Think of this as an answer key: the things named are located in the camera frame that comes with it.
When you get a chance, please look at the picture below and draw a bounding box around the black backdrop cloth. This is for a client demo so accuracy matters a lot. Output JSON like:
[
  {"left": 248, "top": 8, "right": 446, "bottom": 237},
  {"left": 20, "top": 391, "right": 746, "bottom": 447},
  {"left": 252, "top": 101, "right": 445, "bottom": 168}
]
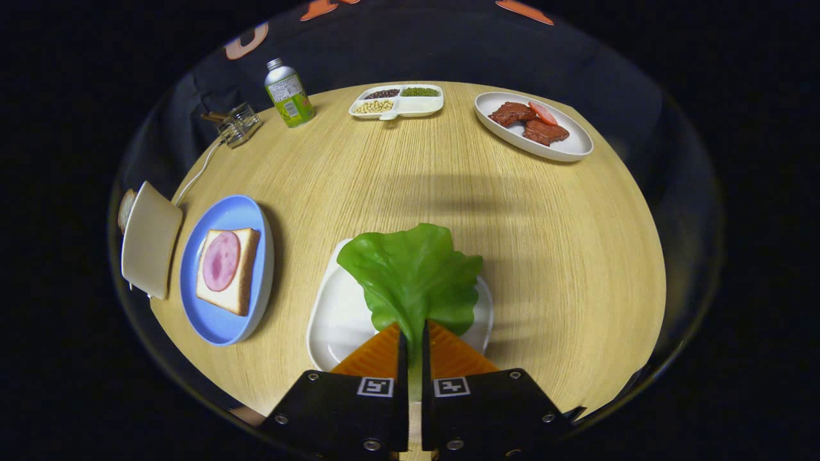
[{"left": 122, "top": 0, "right": 705, "bottom": 212}]

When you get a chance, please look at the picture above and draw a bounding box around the white rounded square plate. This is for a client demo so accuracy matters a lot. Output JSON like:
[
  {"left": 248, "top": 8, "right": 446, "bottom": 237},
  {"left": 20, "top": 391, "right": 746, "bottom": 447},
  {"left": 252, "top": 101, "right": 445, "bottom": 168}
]
[{"left": 306, "top": 238, "right": 494, "bottom": 372}]

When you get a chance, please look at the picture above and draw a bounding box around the pink ham slice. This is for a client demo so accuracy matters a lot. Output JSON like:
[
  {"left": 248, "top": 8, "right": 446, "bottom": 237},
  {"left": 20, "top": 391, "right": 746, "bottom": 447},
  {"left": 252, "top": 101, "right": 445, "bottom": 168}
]
[{"left": 202, "top": 231, "right": 242, "bottom": 293}]

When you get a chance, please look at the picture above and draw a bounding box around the brown meat slice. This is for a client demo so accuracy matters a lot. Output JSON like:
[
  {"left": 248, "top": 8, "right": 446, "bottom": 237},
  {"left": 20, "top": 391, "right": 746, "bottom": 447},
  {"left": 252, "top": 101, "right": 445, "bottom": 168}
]
[
  {"left": 523, "top": 118, "right": 570, "bottom": 147},
  {"left": 489, "top": 101, "right": 536, "bottom": 127}
]

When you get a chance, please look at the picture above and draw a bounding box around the white divided dish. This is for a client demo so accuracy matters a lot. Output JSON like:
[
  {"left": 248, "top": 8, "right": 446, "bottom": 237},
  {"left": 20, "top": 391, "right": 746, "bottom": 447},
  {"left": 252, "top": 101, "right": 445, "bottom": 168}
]
[{"left": 348, "top": 84, "right": 445, "bottom": 121}]

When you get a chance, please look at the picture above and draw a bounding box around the white toaster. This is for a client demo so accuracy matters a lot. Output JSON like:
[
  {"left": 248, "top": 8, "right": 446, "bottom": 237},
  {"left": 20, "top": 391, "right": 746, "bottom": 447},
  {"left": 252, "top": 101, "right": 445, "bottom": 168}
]
[{"left": 117, "top": 181, "right": 184, "bottom": 300}]

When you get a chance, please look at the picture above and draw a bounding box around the green lettuce leaf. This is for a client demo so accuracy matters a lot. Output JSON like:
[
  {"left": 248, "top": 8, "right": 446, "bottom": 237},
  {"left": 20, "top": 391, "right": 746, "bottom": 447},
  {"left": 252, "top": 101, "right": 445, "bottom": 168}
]
[{"left": 337, "top": 223, "right": 484, "bottom": 403}]

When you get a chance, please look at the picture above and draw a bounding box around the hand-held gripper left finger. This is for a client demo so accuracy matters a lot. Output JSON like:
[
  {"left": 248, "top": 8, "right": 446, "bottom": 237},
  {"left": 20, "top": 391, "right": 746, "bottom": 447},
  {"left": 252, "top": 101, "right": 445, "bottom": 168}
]
[{"left": 259, "top": 322, "right": 409, "bottom": 458}]

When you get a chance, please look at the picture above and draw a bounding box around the white toaster cable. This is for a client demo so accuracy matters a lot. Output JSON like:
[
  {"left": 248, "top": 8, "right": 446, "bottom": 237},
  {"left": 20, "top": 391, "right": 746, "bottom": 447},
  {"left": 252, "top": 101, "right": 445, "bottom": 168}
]
[{"left": 173, "top": 138, "right": 224, "bottom": 207}]

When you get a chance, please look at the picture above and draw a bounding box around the wire utensil holder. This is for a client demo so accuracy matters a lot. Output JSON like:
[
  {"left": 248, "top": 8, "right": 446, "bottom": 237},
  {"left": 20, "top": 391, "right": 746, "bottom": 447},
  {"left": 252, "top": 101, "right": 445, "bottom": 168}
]
[{"left": 217, "top": 102, "right": 262, "bottom": 149}]

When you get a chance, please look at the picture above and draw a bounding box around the plain toast bread slice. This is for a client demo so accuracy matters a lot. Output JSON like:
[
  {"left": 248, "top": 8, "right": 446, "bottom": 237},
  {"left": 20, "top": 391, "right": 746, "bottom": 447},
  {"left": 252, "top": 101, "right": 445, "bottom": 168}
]
[{"left": 117, "top": 189, "right": 137, "bottom": 234}]

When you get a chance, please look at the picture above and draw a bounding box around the blue plate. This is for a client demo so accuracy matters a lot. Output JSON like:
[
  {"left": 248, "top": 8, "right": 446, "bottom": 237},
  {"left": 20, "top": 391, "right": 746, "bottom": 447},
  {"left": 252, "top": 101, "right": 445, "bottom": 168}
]
[{"left": 179, "top": 195, "right": 275, "bottom": 346}]

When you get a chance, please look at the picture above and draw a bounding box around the red tomato slice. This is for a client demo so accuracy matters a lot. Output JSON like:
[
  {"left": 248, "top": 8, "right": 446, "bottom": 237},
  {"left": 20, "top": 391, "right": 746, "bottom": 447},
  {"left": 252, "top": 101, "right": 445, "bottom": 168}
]
[{"left": 529, "top": 101, "right": 559, "bottom": 127}]

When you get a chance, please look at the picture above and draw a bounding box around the bread slice with ham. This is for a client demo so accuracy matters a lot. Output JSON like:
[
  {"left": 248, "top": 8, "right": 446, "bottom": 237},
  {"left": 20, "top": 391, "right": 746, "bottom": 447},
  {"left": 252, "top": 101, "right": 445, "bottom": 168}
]
[{"left": 195, "top": 228, "right": 261, "bottom": 317}]

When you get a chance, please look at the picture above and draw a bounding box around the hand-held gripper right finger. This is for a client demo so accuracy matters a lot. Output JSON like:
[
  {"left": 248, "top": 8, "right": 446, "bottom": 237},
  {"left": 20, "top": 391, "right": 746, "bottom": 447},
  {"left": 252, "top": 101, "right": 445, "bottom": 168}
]
[{"left": 421, "top": 320, "right": 574, "bottom": 460}]

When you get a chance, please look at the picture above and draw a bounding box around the green label metal bottle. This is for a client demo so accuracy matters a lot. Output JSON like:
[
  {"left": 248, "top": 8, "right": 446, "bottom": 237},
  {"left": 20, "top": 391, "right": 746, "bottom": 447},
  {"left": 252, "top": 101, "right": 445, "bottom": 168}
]
[{"left": 265, "top": 58, "right": 316, "bottom": 129}]

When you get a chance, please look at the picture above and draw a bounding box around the white oval plate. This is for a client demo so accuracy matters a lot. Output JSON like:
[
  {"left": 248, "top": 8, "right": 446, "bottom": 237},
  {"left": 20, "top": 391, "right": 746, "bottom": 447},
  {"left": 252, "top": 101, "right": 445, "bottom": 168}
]
[{"left": 475, "top": 92, "right": 594, "bottom": 162}]

